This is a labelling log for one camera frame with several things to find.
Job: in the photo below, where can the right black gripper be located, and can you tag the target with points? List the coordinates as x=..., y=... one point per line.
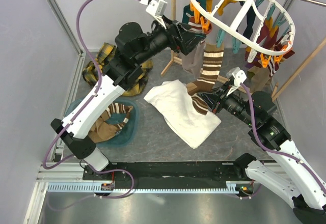
x=212, y=99

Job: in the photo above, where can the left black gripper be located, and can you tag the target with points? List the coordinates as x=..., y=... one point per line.
x=190, y=39

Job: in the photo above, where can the grey sock red stripes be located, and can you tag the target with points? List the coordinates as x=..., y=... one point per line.
x=192, y=63

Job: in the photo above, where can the brown striped sock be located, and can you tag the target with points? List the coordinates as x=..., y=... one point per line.
x=116, y=108
x=212, y=62

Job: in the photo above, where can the plain tan sock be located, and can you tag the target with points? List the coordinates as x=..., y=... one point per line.
x=103, y=132

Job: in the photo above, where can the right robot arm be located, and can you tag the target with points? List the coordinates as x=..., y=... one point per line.
x=303, y=190

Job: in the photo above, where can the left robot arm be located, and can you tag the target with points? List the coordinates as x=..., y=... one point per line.
x=134, y=47

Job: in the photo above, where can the white round sock hanger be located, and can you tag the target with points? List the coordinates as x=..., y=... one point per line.
x=287, y=41

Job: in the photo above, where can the white towel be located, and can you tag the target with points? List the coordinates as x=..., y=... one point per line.
x=175, y=104

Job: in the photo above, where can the dark teal sock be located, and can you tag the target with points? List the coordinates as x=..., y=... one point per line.
x=187, y=13

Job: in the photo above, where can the grey sock maroon cuff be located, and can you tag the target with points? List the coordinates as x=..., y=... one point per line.
x=259, y=77

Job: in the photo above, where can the navy blue sock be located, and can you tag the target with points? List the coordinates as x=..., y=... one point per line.
x=250, y=16

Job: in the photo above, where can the maroon patterned sock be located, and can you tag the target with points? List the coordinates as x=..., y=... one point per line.
x=268, y=37

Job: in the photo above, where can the teal plastic basin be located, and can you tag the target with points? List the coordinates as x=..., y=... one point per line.
x=127, y=134

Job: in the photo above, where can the yellow plaid shirt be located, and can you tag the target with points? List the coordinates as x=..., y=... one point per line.
x=103, y=57

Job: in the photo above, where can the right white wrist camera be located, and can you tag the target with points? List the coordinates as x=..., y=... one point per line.
x=238, y=76

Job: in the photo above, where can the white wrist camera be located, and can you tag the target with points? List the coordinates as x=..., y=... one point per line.
x=238, y=76
x=156, y=9

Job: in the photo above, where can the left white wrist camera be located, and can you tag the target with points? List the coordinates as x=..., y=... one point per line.
x=156, y=9

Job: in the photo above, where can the grey cable duct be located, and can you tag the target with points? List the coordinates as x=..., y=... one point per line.
x=101, y=188

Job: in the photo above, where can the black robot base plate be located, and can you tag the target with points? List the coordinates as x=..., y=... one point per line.
x=169, y=174

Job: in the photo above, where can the aluminium corner post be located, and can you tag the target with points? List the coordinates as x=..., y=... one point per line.
x=64, y=24

